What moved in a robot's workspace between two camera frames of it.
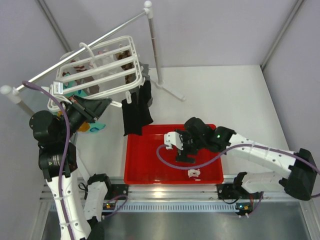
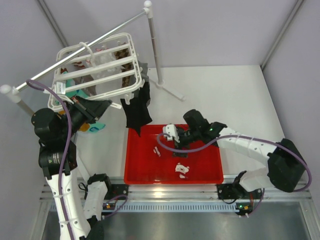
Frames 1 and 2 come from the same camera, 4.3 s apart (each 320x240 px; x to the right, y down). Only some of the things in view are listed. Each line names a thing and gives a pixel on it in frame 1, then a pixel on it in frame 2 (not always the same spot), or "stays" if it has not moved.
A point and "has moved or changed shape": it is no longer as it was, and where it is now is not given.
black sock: (132, 118) has moved or changed shape
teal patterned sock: (95, 127) stays
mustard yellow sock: (84, 127) stays
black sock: (145, 94) stays
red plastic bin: (147, 161) stays
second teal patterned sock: (81, 92) stays
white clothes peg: (128, 97) has moved or changed shape
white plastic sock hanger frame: (99, 74) has moved or changed shape
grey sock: (146, 75) has moved or changed shape
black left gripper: (90, 109) stays
